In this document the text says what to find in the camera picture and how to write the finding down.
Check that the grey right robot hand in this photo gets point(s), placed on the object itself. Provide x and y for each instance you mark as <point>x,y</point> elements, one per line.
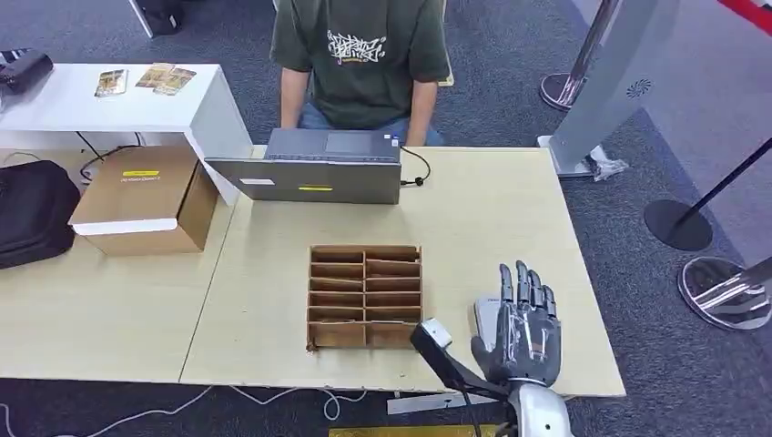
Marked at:
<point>528,344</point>

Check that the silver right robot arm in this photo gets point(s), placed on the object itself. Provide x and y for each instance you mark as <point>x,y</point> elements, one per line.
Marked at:
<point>540,413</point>

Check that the white remote control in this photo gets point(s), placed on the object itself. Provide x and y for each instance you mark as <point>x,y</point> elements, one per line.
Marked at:
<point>485,316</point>

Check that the yellow board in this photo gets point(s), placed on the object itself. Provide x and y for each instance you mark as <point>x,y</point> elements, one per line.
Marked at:
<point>416,432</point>

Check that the wooden card box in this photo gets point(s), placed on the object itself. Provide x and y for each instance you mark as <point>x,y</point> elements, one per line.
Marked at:
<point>363,297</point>

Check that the crumpled clear plastic wrap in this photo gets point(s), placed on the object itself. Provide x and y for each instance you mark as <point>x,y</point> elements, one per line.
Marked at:
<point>606,166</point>

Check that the grey laptop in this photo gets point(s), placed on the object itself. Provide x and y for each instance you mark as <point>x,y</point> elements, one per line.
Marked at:
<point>313,178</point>

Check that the grey standing panel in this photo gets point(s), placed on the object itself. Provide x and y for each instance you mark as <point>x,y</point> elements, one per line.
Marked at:
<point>615,78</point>

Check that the person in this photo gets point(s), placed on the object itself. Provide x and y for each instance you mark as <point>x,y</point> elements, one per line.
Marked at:
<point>362,78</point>

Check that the red barrier belt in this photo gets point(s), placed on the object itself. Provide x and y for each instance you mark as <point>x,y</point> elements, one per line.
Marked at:
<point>748,12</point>

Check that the brown cardboard box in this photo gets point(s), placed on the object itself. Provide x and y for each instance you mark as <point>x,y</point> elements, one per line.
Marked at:
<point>139,193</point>

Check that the white side table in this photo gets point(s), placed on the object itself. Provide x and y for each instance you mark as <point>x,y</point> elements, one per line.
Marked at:
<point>120,108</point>

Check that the black cabinet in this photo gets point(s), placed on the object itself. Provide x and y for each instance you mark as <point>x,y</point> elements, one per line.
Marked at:
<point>158,15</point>

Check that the black bag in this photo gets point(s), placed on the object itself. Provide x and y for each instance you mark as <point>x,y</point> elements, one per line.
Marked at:
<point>33,211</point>

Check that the black device case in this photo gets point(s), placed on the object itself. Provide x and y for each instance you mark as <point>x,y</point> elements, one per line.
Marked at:
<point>24,70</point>

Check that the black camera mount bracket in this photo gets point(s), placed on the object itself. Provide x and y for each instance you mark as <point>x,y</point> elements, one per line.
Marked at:
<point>449,368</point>

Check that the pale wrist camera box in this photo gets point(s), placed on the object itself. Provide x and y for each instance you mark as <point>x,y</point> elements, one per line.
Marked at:
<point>437,333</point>

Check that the metal desk bracket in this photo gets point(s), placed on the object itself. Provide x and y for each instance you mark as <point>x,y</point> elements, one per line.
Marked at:
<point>422,403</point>

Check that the black stanchion post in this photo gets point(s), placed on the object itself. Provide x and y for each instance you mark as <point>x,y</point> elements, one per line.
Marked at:
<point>675,224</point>

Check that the chrome stanchion post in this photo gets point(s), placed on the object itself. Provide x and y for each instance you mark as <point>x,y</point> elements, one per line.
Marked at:
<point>582,57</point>
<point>721,294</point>

